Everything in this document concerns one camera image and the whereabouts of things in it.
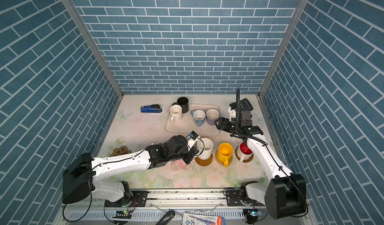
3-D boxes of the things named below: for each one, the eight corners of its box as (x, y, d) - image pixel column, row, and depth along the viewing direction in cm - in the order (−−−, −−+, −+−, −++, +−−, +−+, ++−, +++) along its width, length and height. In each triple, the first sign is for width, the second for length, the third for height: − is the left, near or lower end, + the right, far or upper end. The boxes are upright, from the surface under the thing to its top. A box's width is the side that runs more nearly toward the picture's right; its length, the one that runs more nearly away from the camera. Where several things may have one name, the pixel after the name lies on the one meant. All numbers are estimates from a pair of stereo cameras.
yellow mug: (218, 168, 85) (220, 162, 77) (216, 150, 92) (218, 142, 85) (232, 168, 85) (235, 162, 77) (229, 150, 92) (232, 142, 85)
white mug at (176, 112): (170, 125, 104) (168, 117, 96) (172, 113, 111) (170, 104, 103) (182, 125, 104) (180, 117, 96) (183, 113, 111) (182, 104, 103)
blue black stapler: (142, 113, 111) (140, 109, 108) (142, 109, 114) (140, 105, 111) (162, 112, 113) (160, 108, 109) (162, 107, 115) (161, 103, 112)
